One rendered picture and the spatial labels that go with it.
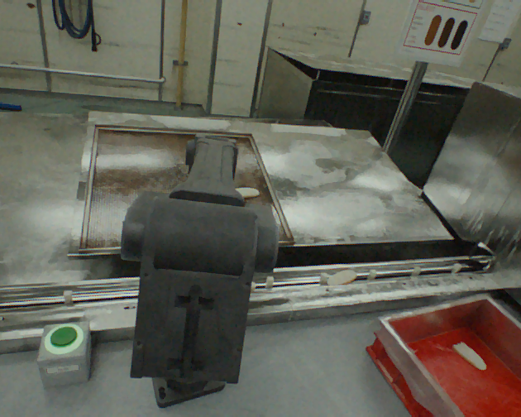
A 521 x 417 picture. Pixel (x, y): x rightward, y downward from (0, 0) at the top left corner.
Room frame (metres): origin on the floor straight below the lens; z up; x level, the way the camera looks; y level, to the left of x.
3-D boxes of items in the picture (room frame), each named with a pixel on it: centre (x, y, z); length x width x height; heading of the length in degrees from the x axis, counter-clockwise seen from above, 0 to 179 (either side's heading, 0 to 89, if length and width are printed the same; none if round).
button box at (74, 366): (0.37, 0.27, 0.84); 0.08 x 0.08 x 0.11; 22
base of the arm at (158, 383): (0.40, 0.07, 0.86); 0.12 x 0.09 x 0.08; 120
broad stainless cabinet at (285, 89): (3.29, -0.84, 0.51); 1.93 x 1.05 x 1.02; 112
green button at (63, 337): (0.37, 0.27, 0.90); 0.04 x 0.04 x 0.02
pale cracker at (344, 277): (0.72, -0.23, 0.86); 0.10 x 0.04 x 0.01; 133
